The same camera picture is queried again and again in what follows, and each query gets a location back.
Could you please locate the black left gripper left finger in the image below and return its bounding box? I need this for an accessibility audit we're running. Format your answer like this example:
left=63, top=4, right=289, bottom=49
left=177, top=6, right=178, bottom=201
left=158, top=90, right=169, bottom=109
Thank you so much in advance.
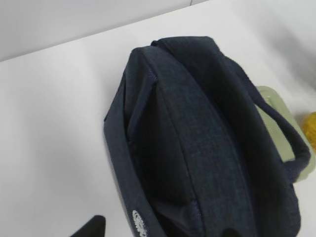
left=71, top=215, right=106, bottom=237

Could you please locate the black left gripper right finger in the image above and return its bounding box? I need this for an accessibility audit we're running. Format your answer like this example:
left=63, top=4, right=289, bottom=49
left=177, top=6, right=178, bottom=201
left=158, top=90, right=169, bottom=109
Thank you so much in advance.
left=222, top=228, right=241, bottom=237

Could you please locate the dark blue lunch bag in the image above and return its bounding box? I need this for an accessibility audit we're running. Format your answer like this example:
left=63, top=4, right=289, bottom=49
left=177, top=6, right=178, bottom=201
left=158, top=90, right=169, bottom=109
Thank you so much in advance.
left=104, top=37, right=311, bottom=237

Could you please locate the green lid glass container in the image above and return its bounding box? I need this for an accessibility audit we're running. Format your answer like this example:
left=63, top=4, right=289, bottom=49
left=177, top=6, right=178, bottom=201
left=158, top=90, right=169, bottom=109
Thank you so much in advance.
left=256, top=86, right=316, bottom=182

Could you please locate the yellow pear-shaped fruit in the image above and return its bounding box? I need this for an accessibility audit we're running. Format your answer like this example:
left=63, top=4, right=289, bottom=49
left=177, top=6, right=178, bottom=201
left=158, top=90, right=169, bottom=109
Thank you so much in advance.
left=302, top=112, right=316, bottom=151

